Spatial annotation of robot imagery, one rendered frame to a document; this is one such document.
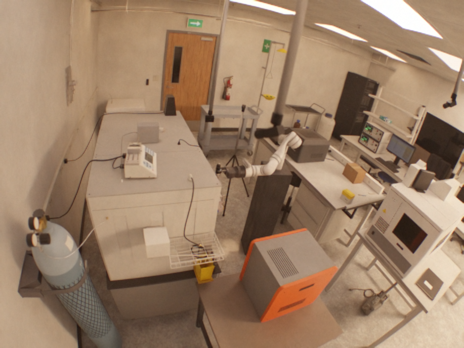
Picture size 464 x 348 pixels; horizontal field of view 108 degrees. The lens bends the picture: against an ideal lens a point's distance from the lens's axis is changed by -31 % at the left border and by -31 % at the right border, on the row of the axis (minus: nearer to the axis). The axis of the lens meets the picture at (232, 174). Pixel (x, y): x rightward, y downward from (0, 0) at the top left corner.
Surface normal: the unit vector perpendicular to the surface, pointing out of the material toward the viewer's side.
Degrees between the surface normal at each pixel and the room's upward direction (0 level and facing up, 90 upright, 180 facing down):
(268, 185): 90
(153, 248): 90
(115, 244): 90
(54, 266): 79
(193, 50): 90
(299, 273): 0
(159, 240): 0
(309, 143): 58
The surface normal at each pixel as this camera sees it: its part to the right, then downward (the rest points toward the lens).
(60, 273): 0.58, 0.48
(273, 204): 0.16, 0.54
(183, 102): 0.36, 0.54
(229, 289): 0.16, -0.84
